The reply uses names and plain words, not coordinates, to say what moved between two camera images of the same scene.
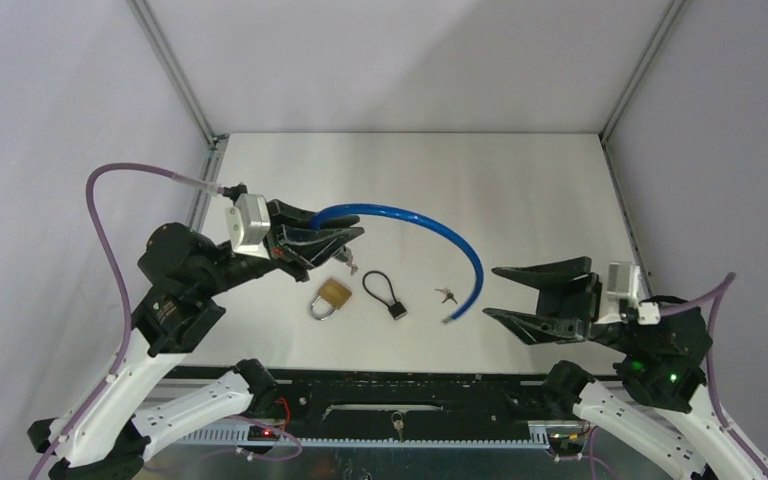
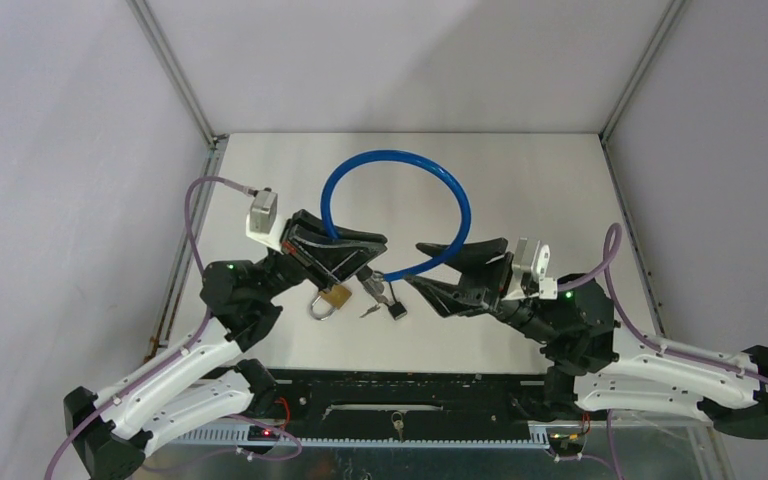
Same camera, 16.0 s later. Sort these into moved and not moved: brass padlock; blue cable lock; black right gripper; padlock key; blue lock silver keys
Moved: blue cable lock; black right gripper; blue lock silver keys
Not moved: padlock key; brass padlock
